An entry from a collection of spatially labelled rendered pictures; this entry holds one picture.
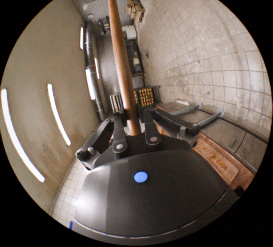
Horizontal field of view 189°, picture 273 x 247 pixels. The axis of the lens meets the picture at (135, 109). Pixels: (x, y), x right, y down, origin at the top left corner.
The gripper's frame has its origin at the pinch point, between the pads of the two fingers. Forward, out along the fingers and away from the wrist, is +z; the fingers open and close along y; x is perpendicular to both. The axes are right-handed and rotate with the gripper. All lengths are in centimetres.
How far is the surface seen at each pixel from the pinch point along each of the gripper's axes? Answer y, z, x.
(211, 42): 117, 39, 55
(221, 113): 117, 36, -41
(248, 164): 66, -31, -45
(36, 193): -142, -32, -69
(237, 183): 60, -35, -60
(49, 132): -143, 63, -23
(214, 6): 117, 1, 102
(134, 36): 94, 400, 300
